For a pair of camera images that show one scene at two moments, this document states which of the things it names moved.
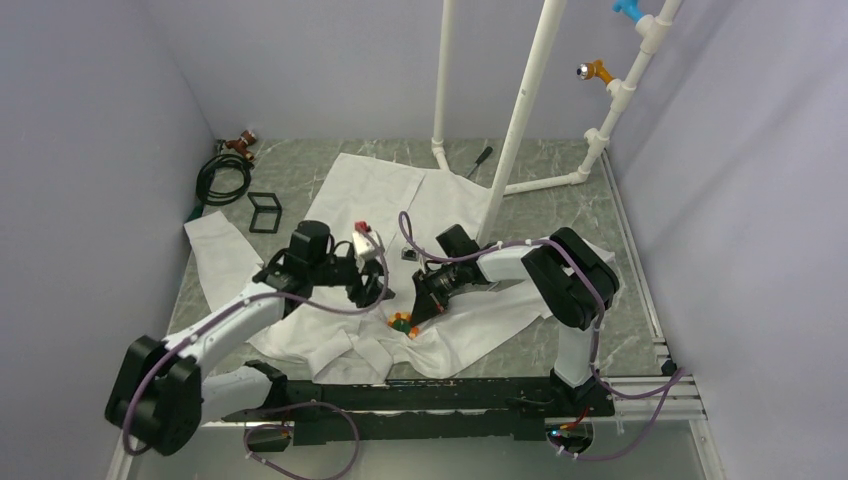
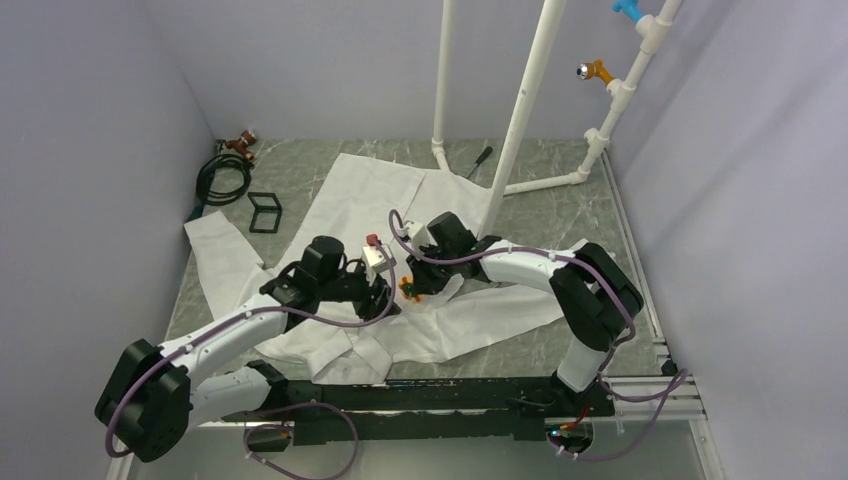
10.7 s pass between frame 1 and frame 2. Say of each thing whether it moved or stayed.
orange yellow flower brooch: moved
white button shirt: stayed
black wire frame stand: stayed
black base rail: stayed
